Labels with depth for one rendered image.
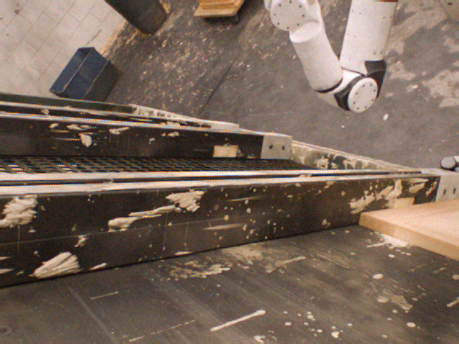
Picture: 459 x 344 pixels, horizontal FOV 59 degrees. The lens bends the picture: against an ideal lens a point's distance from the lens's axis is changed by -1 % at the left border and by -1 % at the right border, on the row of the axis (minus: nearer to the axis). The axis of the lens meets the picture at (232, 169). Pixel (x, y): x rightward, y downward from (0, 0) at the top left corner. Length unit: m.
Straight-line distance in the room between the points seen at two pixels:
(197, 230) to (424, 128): 1.92
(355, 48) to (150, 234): 0.66
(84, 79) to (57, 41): 1.11
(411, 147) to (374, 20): 1.37
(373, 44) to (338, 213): 0.43
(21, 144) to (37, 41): 4.76
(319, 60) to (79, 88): 3.92
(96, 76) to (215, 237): 4.31
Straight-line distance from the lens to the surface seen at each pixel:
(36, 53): 5.56
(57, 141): 0.84
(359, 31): 0.91
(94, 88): 4.67
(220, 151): 1.05
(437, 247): 0.60
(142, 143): 0.92
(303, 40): 0.82
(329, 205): 0.57
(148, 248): 0.38
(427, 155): 2.16
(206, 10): 4.10
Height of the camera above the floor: 1.79
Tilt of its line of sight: 42 degrees down
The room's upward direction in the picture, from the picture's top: 49 degrees counter-clockwise
